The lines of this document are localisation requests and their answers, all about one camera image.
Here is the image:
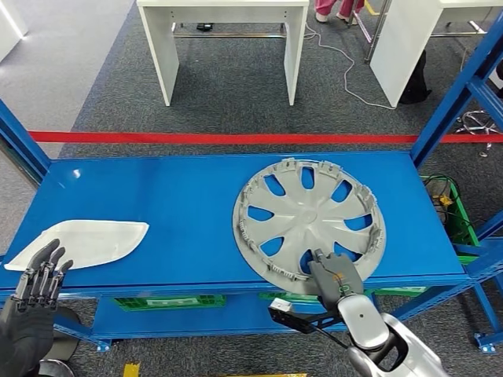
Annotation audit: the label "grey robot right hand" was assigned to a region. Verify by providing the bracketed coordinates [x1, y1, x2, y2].
[308, 248, 364, 312]

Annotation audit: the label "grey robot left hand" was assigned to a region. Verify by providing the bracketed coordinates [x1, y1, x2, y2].
[0, 238, 74, 377]

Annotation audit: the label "grey plastic wheel cover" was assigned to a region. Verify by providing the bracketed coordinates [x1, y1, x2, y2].
[232, 158, 387, 296]

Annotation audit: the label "white plastic panel part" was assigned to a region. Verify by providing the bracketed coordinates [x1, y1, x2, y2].
[4, 219, 150, 273]

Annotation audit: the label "blue metal shelf rack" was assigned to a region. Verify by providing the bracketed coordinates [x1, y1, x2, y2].
[0, 10, 503, 355]

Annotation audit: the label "green plastic crate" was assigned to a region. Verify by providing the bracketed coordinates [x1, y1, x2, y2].
[113, 295, 227, 312]
[422, 174, 480, 265]
[259, 287, 427, 303]

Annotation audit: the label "black bag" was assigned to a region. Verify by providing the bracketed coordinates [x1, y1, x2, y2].
[399, 50, 433, 105]

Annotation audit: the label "red barrier tape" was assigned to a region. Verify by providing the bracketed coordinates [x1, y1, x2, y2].
[29, 130, 503, 145]

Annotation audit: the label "chrome stool base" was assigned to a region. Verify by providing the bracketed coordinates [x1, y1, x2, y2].
[455, 110, 503, 157]

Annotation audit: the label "white desk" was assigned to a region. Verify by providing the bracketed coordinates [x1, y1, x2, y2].
[369, 0, 503, 108]
[137, 0, 310, 107]

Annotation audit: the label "person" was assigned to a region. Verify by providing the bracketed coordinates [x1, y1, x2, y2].
[313, 0, 366, 25]

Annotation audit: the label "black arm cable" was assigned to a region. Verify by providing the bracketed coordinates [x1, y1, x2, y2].
[310, 324, 350, 350]

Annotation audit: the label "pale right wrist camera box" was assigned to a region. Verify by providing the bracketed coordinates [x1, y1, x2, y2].
[268, 298, 315, 334]

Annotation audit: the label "tangled black yellow cables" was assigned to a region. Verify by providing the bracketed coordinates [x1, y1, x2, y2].
[424, 174, 472, 230]

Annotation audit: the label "white floor cable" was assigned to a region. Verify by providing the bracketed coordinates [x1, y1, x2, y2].
[304, 23, 396, 112]

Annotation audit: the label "steel table frame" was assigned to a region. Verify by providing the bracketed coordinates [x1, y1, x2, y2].
[347, 0, 393, 64]

